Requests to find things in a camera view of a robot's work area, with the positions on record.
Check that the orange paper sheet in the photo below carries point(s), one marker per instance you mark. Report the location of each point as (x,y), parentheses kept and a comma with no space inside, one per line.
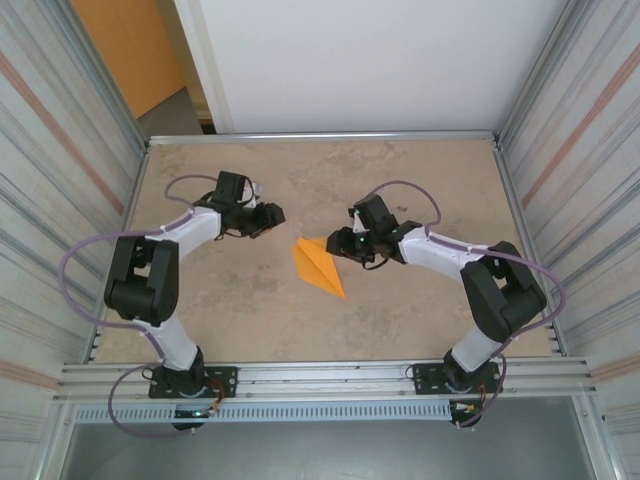
(317,265)

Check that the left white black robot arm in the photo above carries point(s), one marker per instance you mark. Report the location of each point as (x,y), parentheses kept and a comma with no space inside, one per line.
(140,290)

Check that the grey metal sheet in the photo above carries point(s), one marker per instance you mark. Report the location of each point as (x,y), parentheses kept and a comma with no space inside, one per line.
(325,450)

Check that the black control board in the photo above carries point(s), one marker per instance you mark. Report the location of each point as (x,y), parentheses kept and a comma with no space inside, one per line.
(192,414)
(462,409)

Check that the striped cloth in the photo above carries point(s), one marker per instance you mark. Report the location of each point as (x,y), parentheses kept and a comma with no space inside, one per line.
(50,150)

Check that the orange wooden door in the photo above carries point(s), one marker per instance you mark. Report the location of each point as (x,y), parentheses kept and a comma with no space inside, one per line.
(130,50)

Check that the corrugated metal side panel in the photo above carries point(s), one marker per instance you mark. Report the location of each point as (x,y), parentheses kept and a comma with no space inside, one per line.
(590,150)

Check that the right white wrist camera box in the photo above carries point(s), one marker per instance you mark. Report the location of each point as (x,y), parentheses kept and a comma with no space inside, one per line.
(358,220)

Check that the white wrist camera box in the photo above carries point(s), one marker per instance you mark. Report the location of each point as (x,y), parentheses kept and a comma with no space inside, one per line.
(252,194)
(358,220)

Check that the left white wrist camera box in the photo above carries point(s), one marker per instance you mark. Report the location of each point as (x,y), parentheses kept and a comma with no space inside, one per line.
(252,194)

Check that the aluminium frame cross bar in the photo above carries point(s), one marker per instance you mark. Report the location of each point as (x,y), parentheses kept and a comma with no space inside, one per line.
(325,138)

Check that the aluminium frame side bar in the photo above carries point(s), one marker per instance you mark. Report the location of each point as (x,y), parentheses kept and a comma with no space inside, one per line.
(510,190)
(137,190)

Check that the long aluminium mounting rail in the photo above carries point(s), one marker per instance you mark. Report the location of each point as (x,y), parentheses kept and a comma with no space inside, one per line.
(325,377)

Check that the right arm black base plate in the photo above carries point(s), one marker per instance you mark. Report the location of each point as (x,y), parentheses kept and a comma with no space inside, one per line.
(425,380)

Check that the white door frame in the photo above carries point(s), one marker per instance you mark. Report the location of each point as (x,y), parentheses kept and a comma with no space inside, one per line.
(205,65)

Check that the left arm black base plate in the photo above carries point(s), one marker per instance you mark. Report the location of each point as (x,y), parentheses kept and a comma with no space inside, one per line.
(222,382)

